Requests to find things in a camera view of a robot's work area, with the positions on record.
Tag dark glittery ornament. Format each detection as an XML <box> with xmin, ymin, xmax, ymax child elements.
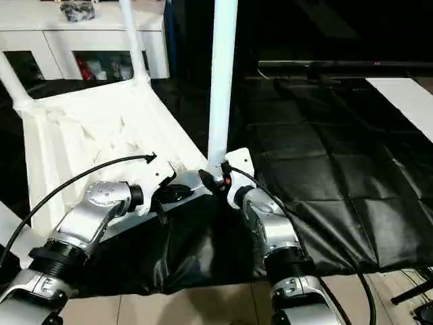
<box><xmin>59</xmin><ymin>1</ymin><xmax>98</xmax><ymax>24</ymax></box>

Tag black flat board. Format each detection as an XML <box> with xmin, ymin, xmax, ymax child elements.
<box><xmin>256</xmin><ymin>60</ymin><xmax>433</xmax><ymax>78</ymax></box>

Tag white low furniture top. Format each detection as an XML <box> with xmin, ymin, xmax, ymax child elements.
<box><xmin>364</xmin><ymin>77</ymin><xmax>433</xmax><ymax>144</ymax></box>

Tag white sideboard cabinet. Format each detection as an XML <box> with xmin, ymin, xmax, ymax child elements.
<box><xmin>0</xmin><ymin>0</ymin><xmax>170</xmax><ymax>82</ymax></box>

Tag black metal floor bar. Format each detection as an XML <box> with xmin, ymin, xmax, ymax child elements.
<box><xmin>390</xmin><ymin>280</ymin><xmax>433</xmax><ymax>306</ymax></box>

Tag thin black floor cables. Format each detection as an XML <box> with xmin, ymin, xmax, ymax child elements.
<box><xmin>401</xmin><ymin>267</ymin><xmax>433</xmax><ymax>319</ymax></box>

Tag white plastic table top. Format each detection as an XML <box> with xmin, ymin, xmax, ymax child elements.
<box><xmin>12</xmin><ymin>75</ymin><xmax>218</xmax><ymax>269</ymax></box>

